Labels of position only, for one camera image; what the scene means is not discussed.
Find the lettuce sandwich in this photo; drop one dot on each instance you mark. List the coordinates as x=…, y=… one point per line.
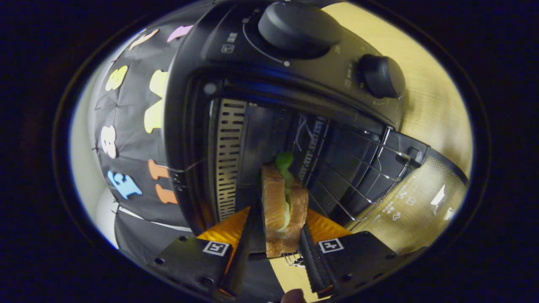
x=273, y=202

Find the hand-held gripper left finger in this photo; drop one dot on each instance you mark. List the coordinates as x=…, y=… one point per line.
x=242, y=261

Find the black backdrop cloth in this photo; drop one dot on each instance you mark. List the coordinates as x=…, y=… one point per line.
x=130, y=101

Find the black toaster oven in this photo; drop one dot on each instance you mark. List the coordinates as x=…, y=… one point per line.
x=303, y=80

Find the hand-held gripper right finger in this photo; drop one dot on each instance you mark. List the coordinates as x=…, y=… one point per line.
x=309, y=265

